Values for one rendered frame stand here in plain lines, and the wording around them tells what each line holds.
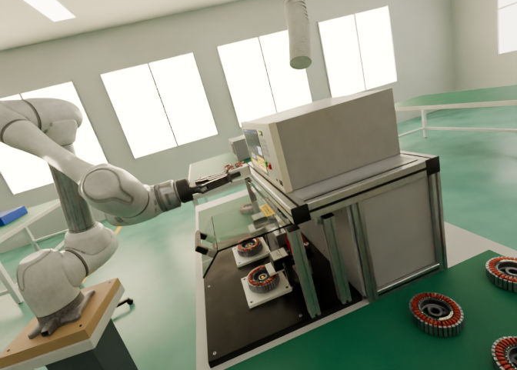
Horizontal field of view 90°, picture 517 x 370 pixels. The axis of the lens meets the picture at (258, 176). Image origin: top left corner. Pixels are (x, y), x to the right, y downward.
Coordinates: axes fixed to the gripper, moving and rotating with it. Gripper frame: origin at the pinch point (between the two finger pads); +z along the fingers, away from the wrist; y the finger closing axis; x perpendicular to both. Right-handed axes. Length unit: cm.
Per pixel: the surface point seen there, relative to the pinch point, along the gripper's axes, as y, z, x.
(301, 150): 14.2, 17.1, 4.0
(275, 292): 10.2, -1.4, -40.0
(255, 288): 8.0, -6.9, -37.2
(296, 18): -112, 82, 68
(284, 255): 5.6, 5.8, -31.1
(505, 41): -360, 635, 2
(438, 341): 42, 29, -43
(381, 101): 14.1, 44.0, 10.4
